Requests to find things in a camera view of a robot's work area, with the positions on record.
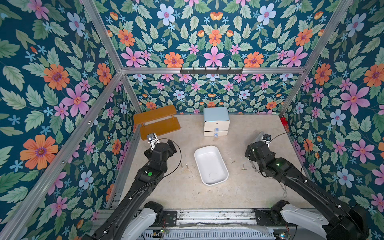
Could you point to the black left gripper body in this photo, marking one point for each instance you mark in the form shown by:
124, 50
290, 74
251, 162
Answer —
169, 152

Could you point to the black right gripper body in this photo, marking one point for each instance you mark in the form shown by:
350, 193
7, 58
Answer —
253, 149

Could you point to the white plastic storage tray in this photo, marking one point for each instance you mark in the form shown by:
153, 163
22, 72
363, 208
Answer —
211, 165

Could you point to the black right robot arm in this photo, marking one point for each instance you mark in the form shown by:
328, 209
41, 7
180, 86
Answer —
335, 219

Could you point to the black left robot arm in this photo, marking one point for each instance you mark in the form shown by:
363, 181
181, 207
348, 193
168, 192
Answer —
125, 223

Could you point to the orange wooden shelf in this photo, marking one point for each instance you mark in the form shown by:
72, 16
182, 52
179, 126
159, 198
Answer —
159, 121

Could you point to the red strawberry toy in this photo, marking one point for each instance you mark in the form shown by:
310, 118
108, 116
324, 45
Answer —
284, 121

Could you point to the grey-blue drawer cabinet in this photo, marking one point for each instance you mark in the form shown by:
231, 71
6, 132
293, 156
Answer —
216, 122

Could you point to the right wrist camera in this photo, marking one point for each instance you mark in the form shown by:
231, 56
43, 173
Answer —
266, 138

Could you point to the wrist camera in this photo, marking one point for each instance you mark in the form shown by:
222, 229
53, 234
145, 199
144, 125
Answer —
266, 138
152, 140

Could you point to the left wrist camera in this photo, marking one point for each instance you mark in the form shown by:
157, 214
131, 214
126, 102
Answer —
152, 140

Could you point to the black hook rail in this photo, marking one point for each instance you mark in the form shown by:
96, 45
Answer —
215, 71

